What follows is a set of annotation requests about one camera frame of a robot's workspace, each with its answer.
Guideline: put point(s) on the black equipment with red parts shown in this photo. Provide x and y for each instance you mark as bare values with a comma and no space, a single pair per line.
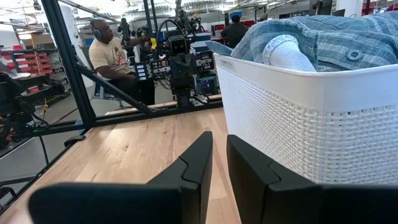
15,99

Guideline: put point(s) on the blue plaid shirt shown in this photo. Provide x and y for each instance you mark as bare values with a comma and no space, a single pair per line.
335,34

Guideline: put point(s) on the office chair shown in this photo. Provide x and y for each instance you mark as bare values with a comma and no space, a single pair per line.
104,93

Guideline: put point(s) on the cardboard box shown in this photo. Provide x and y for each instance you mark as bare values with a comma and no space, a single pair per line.
38,40

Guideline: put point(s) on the black headphones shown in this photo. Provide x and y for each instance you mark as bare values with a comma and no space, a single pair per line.
97,32

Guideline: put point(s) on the white woven plastic laundry basket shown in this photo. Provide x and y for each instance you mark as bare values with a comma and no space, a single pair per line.
311,124

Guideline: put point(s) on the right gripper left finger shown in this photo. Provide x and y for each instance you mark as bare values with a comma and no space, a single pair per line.
174,193

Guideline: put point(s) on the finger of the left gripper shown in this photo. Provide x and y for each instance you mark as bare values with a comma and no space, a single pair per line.
177,71
189,71

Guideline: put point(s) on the shelf with red bins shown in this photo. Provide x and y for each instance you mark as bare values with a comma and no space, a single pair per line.
31,60

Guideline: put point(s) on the standing person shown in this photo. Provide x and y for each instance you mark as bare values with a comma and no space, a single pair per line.
234,32

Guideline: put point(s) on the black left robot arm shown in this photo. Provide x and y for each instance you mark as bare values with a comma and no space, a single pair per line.
185,99

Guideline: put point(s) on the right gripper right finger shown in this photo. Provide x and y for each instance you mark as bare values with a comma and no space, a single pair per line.
267,193

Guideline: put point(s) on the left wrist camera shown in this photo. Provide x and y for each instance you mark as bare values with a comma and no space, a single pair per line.
178,45

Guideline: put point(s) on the seated person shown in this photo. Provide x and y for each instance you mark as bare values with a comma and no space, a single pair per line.
109,56

